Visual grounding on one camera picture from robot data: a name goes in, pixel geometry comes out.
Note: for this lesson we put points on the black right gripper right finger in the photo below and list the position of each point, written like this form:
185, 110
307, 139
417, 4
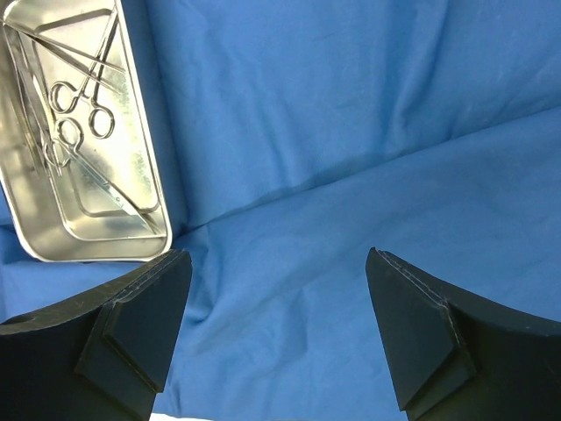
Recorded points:
454, 355

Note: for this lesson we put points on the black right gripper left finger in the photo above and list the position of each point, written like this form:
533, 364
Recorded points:
103, 354

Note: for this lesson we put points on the blue surgical drape cloth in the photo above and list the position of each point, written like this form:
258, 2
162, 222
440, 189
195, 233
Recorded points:
309, 132

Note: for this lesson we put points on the stainless steel instrument tray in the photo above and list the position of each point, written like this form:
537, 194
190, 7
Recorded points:
62, 214

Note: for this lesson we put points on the steel forceps lower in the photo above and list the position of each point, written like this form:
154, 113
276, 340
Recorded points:
61, 135

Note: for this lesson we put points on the steel forceps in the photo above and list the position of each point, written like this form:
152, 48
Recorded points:
61, 135
64, 97

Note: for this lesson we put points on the steel forceps upper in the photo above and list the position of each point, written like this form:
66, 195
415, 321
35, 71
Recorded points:
64, 97

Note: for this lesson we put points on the steel scalpel handle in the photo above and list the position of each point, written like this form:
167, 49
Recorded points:
119, 198

